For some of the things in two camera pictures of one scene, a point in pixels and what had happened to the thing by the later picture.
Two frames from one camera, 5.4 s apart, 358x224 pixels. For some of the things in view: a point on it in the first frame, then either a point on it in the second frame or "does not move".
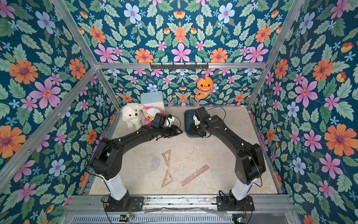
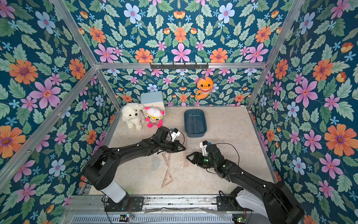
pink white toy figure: [151, 113] does not move
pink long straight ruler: [194, 175] to [185, 154]
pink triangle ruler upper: [167, 156] does not move
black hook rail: [179, 66] does not move
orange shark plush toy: [205, 85] does not move
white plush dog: [133, 115] does not move
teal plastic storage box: [189, 121] does not move
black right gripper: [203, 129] to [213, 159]
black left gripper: [173, 130] to [175, 144]
